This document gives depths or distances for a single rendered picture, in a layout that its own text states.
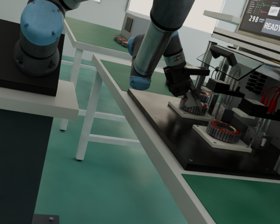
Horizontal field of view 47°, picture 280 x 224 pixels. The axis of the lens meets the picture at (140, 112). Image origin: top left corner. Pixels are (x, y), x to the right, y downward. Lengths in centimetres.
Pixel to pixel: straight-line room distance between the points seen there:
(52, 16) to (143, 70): 33
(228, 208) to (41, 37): 67
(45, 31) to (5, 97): 24
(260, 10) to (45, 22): 78
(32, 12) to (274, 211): 82
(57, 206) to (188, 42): 484
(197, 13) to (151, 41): 527
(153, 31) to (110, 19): 480
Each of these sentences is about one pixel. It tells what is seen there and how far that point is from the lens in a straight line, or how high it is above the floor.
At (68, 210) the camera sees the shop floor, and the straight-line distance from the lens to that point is 186.
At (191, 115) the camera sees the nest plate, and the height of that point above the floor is 78.
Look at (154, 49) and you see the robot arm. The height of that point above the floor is 101.
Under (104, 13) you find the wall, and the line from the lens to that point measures 569.
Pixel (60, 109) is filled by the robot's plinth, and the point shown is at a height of 74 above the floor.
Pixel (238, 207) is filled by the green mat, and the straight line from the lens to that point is 80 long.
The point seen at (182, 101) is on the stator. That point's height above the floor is 81.
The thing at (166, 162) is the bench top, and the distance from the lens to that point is 87.
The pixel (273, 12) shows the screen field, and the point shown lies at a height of 122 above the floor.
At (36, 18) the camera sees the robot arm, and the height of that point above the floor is 100.
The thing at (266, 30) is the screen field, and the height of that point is 115.
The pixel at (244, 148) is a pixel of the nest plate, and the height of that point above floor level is 78.
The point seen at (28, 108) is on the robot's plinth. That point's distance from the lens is 107.
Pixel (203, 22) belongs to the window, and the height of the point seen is 114.
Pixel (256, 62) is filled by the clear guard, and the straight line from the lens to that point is 88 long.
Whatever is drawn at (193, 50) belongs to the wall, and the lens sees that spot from 629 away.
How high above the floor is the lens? 111
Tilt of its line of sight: 18 degrees down
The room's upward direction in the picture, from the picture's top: 16 degrees clockwise
